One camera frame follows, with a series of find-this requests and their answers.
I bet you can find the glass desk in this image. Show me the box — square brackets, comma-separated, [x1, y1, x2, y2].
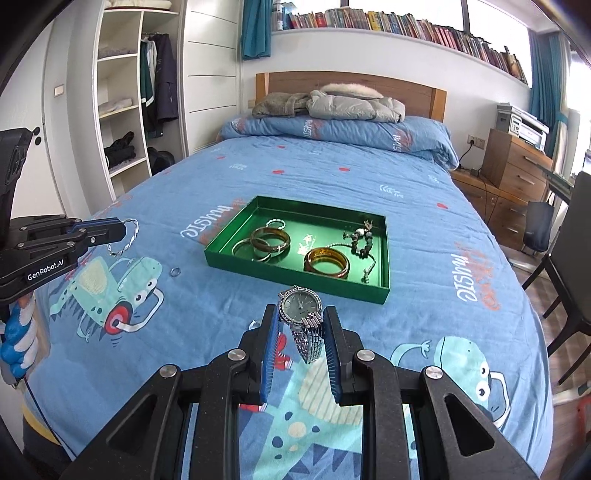
[540, 164, 578, 195]

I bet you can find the row of books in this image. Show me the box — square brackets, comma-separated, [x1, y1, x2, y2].
[272, 2, 528, 85]

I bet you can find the dark brown bangle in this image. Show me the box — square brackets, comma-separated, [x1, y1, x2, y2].
[250, 226, 291, 256]

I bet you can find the grey chair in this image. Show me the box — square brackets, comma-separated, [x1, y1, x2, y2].
[522, 171, 591, 386]

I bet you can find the blue pillow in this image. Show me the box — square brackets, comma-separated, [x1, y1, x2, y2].
[218, 114, 460, 172]

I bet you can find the short teal curtain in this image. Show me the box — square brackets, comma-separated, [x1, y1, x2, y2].
[241, 0, 273, 61]

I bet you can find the person's left hand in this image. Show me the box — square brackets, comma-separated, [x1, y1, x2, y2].
[0, 295, 40, 384]

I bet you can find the long teal curtain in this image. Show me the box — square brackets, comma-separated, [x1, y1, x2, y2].
[527, 30, 573, 158]

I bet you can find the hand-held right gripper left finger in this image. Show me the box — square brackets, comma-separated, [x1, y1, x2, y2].
[60, 302, 284, 480]

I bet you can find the large twisted silver bracelet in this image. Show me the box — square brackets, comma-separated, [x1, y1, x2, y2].
[107, 218, 140, 258]

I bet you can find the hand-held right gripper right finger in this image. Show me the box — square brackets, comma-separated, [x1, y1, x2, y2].
[323, 305, 541, 480]

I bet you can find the white door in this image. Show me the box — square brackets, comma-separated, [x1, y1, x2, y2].
[0, 46, 49, 222]

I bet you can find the hanging dark jacket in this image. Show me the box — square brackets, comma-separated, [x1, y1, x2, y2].
[139, 32, 178, 137]

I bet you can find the black round bag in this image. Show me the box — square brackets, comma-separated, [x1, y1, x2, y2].
[148, 148, 175, 176]

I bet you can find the white wardrobe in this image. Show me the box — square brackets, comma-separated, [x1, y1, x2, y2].
[92, 0, 241, 204]

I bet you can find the green tray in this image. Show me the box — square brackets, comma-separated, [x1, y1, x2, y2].
[204, 195, 391, 305]

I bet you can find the white folded cloth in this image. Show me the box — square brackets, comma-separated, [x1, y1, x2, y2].
[98, 98, 134, 116]

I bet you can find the brown fleece garment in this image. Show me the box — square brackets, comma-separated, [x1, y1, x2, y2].
[252, 92, 311, 118]

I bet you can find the silver wristwatch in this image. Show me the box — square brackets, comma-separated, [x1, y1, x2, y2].
[277, 285, 326, 365]

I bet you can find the white printer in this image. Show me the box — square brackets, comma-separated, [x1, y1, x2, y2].
[496, 104, 550, 151]

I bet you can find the plain silver bangle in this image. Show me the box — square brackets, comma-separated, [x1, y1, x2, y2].
[232, 237, 273, 264]

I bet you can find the black and white bead bracelet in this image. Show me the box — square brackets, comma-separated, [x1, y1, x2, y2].
[342, 219, 376, 259]

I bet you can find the wooden drawer chest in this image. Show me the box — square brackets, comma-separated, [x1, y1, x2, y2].
[481, 128, 555, 204]

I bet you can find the black shelf bag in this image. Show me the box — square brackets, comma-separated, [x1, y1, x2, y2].
[104, 131, 136, 169]

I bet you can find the wooden nightstand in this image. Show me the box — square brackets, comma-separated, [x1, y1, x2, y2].
[450, 167, 529, 236]

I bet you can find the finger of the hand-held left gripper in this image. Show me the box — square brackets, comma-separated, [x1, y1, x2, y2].
[65, 218, 127, 234]
[60, 228, 129, 252]

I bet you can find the bedding bundle on wardrobe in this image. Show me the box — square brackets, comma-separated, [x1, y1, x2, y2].
[104, 0, 178, 12]

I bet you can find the grey down jacket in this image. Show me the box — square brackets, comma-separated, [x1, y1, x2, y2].
[305, 83, 407, 123]

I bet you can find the wooden headboard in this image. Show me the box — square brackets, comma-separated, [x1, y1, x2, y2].
[255, 71, 448, 123]

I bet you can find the black hanging bag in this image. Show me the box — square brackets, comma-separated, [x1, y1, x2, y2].
[522, 200, 555, 254]

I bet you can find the blue printed bedsheet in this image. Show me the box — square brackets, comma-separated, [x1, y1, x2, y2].
[34, 138, 555, 480]

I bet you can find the amber bangle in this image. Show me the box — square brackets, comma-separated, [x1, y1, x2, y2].
[303, 247, 349, 279]

